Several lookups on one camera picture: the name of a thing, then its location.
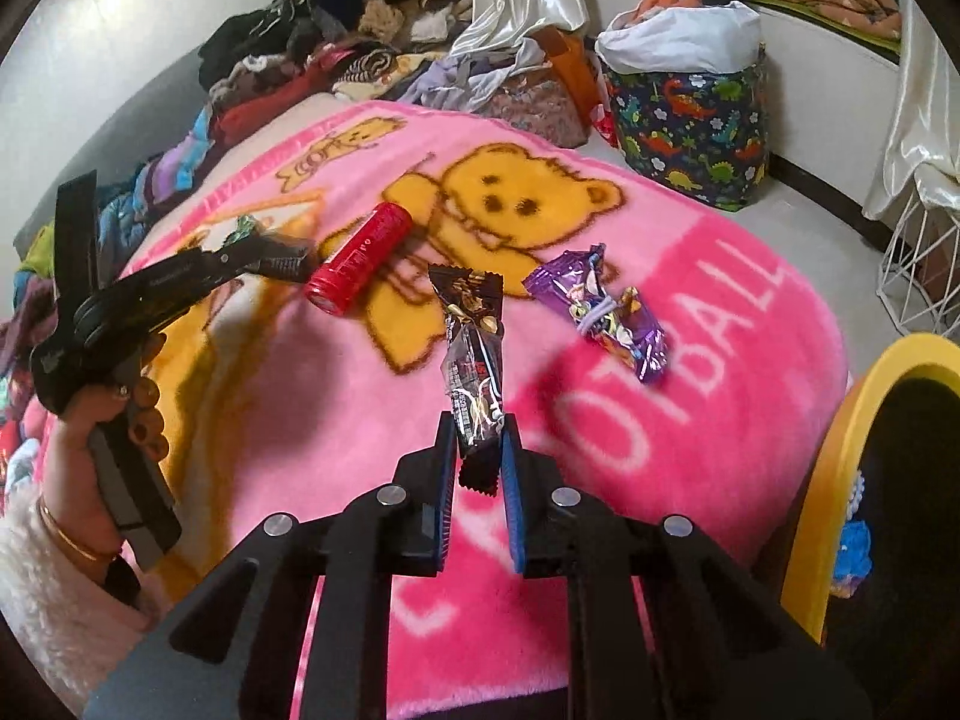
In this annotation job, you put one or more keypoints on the floral patterned bag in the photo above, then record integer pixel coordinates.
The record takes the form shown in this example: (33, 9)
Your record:
(532, 109)

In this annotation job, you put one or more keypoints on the red white gift bag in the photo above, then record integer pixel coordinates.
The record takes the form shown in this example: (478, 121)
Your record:
(604, 121)

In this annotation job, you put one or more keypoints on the red can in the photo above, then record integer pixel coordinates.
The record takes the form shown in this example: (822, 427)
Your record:
(360, 259)

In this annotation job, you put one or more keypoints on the purple snack wrapper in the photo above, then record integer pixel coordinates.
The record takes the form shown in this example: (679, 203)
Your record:
(600, 307)

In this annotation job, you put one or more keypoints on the lavender grey garment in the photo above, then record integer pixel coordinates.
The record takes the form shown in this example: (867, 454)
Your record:
(465, 75)

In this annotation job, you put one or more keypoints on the dark brown snack wrapper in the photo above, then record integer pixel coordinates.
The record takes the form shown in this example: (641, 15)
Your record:
(469, 360)

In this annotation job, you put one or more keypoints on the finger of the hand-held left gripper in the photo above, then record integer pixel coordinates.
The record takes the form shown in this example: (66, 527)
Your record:
(247, 271)
(214, 255)

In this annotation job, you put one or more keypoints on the pink printed blanket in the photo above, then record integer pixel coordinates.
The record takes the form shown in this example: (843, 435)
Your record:
(300, 390)

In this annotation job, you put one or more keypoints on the pile of clothes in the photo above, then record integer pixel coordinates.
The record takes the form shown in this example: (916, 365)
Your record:
(262, 60)

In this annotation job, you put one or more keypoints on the yellow bin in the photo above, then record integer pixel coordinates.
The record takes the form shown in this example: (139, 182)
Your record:
(840, 450)

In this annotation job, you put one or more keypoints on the blue plastic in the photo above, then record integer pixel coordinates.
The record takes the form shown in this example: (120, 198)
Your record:
(855, 555)

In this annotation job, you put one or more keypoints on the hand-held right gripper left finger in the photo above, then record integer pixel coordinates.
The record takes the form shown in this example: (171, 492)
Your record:
(448, 480)

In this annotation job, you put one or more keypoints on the white bag liner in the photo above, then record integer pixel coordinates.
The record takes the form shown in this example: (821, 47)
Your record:
(682, 37)

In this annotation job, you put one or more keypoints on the green mat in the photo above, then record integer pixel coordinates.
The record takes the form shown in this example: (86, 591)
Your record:
(825, 26)

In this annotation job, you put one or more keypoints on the black green snack wrapper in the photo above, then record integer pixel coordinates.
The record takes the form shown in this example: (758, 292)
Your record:
(281, 259)

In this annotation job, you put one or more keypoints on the dinosaur print basket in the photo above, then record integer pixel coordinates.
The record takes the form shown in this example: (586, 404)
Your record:
(690, 135)

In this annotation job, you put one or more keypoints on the person's left hand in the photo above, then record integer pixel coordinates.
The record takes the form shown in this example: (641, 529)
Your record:
(71, 465)

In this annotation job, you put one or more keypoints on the white foam net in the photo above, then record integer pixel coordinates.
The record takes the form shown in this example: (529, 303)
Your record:
(855, 495)

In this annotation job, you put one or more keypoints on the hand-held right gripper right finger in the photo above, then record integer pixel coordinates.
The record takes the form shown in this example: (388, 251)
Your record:
(514, 495)

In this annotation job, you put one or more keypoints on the orange cloth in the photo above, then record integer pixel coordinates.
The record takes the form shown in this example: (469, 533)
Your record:
(660, 1)

